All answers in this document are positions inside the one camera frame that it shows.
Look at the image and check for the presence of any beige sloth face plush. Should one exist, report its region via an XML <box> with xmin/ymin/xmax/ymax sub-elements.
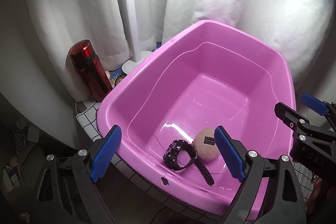
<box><xmin>193</xmin><ymin>127</ymin><xmax>219</xmax><ymax>161</ymax></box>

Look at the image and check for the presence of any black digital wristwatch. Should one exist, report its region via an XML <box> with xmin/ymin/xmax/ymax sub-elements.
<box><xmin>162</xmin><ymin>139</ymin><xmax>215</xmax><ymax>186</ymax></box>

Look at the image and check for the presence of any person's right hand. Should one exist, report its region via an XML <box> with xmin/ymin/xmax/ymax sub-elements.
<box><xmin>305</xmin><ymin>177</ymin><xmax>335</xmax><ymax>214</ymax></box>

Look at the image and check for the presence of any pink plastic basin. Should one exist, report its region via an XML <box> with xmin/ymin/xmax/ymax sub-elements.
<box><xmin>97</xmin><ymin>20</ymin><xmax>295</xmax><ymax>215</ymax></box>

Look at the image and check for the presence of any white black grid tablecloth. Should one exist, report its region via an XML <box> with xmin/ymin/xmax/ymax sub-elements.
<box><xmin>75</xmin><ymin>100</ymin><xmax>316</xmax><ymax>224</ymax></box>

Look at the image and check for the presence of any white curtain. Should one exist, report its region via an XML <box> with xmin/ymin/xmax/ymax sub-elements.
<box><xmin>1</xmin><ymin>0</ymin><xmax>335</xmax><ymax>136</ymax></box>

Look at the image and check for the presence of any red metal water bottle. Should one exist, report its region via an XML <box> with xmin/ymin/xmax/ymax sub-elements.
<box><xmin>68</xmin><ymin>40</ymin><xmax>112</xmax><ymax>102</ymax></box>

